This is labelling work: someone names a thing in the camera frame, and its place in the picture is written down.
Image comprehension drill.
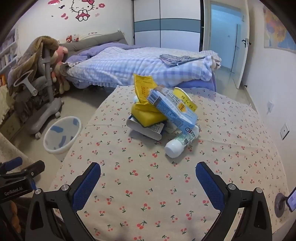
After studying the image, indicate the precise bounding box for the brown blanket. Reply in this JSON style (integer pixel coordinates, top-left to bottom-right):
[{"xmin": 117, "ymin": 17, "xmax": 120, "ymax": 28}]
[{"xmin": 8, "ymin": 36, "xmax": 59, "ymax": 93}]

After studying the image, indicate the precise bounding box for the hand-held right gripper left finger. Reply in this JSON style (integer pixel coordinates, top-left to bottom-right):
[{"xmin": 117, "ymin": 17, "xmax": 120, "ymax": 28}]
[{"xmin": 23, "ymin": 162, "xmax": 102, "ymax": 241}]

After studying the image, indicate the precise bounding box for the large plush toy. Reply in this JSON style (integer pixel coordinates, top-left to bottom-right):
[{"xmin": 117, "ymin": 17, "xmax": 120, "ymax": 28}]
[{"xmin": 51, "ymin": 46, "xmax": 70, "ymax": 94}]

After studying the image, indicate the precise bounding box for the white plastic waste bin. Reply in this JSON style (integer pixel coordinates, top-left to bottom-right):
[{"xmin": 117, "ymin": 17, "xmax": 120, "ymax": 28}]
[{"xmin": 43, "ymin": 116, "xmax": 82, "ymax": 155}]

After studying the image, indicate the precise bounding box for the yellow sponge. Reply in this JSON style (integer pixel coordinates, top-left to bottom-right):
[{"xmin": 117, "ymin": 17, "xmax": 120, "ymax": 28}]
[{"xmin": 131, "ymin": 104, "xmax": 169, "ymax": 128}]

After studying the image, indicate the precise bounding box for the white bottle green label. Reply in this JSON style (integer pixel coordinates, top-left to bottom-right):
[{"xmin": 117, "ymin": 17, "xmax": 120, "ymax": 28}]
[{"xmin": 165, "ymin": 125, "xmax": 200, "ymax": 159}]

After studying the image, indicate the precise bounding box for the folded striped cloth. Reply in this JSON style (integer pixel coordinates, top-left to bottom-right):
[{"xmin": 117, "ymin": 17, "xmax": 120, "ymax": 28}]
[{"xmin": 159, "ymin": 54, "xmax": 207, "ymax": 68}]

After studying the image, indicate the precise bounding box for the light blue white carton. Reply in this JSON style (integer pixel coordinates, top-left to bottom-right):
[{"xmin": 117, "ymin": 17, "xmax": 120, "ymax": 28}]
[{"xmin": 147, "ymin": 89, "xmax": 199, "ymax": 133}]

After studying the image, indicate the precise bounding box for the wall map poster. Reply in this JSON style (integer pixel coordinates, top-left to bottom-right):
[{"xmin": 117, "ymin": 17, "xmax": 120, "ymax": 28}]
[{"xmin": 262, "ymin": 5, "xmax": 296, "ymax": 52}]

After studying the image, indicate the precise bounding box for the white blue wardrobe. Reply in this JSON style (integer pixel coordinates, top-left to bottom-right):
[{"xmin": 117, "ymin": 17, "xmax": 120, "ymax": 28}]
[{"xmin": 133, "ymin": 0, "xmax": 205, "ymax": 53}]

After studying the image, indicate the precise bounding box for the white wall switch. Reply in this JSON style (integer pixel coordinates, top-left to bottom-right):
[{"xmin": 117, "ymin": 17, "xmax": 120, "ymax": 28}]
[{"xmin": 280, "ymin": 123, "xmax": 290, "ymax": 140}]

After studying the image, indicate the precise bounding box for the yellow white packet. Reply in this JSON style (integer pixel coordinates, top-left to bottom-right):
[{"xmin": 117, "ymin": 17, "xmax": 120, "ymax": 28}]
[{"xmin": 173, "ymin": 87, "xmax": 199, "ymax": 113}]

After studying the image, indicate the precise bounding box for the grey headboard cushion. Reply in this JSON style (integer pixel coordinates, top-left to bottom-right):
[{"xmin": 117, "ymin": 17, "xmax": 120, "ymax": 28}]
[{"xmin": 58, "ymin": 30, "xmax": 129, "ymax": 51}]

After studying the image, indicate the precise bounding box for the cherry print tablecloth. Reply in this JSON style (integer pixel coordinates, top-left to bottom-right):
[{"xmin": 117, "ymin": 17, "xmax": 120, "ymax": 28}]
[{"xmin": 50, "ymin": 85, "xmax": 292, "ymax": 241}]

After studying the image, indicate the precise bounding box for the yellow snack packet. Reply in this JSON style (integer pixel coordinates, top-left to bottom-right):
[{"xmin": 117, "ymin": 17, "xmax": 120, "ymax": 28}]
[{"xmin": 134, "ymin": 74, "xmax": 163, "ymax": 112}]

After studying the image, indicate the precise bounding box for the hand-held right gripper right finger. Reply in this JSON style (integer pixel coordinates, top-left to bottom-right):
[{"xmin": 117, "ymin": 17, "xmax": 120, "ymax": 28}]
[{"xmin": 195, "ymin": 162, "xmax": 274, "ymax": 241}]

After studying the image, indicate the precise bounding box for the grey chair base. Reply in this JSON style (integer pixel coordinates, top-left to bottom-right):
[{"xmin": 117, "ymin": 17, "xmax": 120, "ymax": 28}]
[{"xmin": 7, "ymin": 46, "xmax": 63, "ymax": 138}]

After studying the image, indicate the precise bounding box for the white room door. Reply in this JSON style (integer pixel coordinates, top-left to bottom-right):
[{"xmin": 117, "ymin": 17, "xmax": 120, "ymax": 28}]
[{"xmin": 232, "ymin": 0, "xmax": 252, "ymax": 90}]

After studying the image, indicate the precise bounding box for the purple bed sheet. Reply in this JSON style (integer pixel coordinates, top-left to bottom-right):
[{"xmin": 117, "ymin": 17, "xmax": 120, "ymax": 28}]
[{"xmin": 185, "ymin": 75, "xmax": 218, "ymax": 93}]

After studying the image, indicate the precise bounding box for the blue plaid duvet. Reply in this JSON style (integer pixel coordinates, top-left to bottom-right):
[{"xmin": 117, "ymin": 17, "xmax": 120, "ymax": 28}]
[{"xmin": 60, "ymin": 46, "xmax": 220, "ymax": 89}]

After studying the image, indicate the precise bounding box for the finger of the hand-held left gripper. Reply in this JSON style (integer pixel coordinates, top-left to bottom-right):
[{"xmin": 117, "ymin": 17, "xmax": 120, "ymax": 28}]
[
  {"xmin": 20, "ymin": 160, "xmax": 46, "ymax": 181},
  {"xmin": 0, "ymin": 157, "xmax": 23, "ymax": 174}
]

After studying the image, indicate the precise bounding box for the white box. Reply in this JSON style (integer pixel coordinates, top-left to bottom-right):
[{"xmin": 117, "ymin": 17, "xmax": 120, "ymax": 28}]
[{"xmin": 126, "ymin": 115, "xmax": 165, "ymax": 141}]

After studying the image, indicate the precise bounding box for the bookshelf with books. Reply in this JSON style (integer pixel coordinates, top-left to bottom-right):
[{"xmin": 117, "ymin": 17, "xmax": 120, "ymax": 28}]
[{"xmin": 0, "ymin": 28, "xmax": 19, "ymax": 73}]

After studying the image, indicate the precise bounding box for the smartphone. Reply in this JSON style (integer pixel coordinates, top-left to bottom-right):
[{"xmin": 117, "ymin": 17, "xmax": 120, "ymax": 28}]
[{"xmin": 287, "ymin": 186, "xmax": 296, "ymax": 213}]

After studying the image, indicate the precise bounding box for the person's left hand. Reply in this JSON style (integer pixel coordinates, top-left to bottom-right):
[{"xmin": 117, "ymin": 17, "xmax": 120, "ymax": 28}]
[{"xmin": 8, "ymin": 200, "xmax": 24, "ymax": 230}]

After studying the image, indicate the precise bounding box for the cartoon cat wall sticker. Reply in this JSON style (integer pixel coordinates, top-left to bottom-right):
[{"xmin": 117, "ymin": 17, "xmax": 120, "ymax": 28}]
[{"xmin": 69, "ymin": 0, "xmax": 97, "ymax": 22}]

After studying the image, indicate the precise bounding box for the round phone stand base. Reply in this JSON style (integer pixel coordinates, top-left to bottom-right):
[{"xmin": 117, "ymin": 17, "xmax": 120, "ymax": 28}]
[{"xmin": 274, "ymin": 192, "xmax": 288, "ymax": 218}]

